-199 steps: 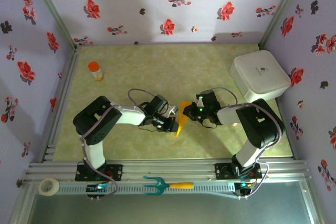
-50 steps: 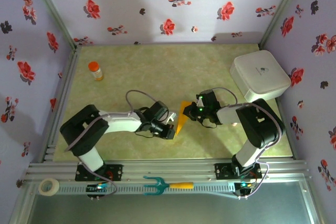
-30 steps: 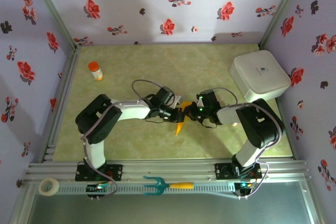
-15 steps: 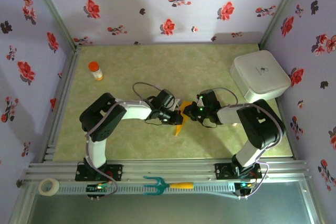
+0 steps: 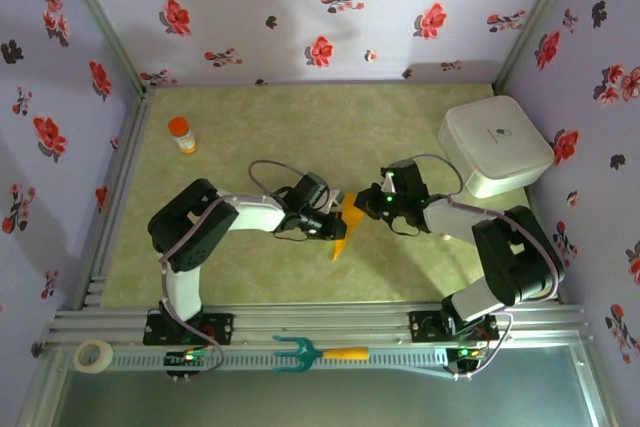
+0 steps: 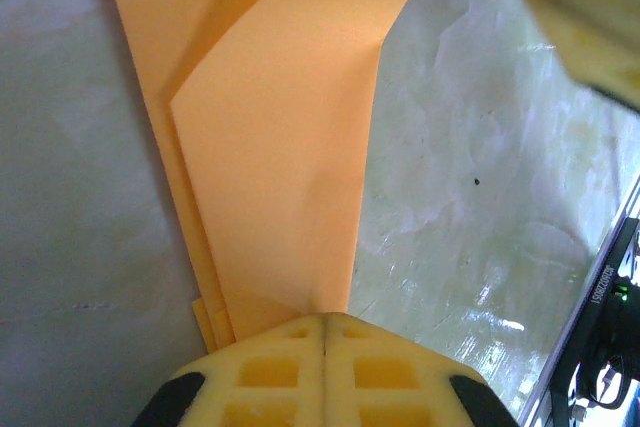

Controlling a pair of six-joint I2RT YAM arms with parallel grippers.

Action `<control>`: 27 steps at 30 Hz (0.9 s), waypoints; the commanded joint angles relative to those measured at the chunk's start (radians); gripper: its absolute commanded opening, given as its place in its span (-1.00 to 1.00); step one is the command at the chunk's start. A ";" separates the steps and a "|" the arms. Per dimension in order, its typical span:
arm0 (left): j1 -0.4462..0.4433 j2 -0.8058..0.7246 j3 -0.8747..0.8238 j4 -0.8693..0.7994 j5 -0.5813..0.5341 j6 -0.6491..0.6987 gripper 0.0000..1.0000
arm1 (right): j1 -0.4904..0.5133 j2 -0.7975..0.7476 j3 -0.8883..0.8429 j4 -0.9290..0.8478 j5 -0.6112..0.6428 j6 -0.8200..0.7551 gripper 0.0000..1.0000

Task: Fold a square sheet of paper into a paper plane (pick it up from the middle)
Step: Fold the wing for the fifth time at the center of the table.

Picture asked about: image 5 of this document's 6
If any grey metal sheet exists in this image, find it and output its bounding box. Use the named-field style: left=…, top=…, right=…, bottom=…
left=17, top=346, right=624, bottom=427

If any white lidded box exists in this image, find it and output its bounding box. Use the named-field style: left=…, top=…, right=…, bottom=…
left=437, top=95, right=555, bottom=200

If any orange-capped bottle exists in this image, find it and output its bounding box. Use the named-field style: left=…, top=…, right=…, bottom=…
left=167, top=116, right=199, bottom=156

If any white tape roll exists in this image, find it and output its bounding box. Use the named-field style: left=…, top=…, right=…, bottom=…
left=73, top=339, right=114, bottom=375

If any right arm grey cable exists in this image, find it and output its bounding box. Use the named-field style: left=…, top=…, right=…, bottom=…
left=409, top=154, right=567, bottom=379

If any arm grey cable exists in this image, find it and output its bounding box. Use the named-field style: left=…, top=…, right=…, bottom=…
left=409, top=154, right=567, bottom=379
left=158, top=159, right=305, bottom=379

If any left arm grey cable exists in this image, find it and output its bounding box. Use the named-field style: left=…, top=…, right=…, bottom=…
left=158, top=159, right=305, bottom=379

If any aluminium mounting rail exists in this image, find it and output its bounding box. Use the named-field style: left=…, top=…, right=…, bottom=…
left=45, top=302, right=595, bottom=348

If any teal fork yellow handle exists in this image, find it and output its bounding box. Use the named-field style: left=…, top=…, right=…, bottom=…
left=272, top=335, right=370, bottom=374

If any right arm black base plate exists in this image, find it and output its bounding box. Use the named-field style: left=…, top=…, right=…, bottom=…
left=408, top=310, right=500, bottom=343

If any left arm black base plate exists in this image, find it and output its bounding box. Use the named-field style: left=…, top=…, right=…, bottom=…
left=143, top=310, right=235, bottom=347

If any grey slotted cable duct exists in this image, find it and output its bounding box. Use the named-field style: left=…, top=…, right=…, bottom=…
left=110, top=349, right=451, bottom=374

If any aluminium side rail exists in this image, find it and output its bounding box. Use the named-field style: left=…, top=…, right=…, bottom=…
left=74, top=85, right=154, bottom=311

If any aluminium frame post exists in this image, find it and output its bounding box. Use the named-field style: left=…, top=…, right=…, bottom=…
left=492, top=0, right=587, bottom=94
left=49, top=0, right=151, bottom=96

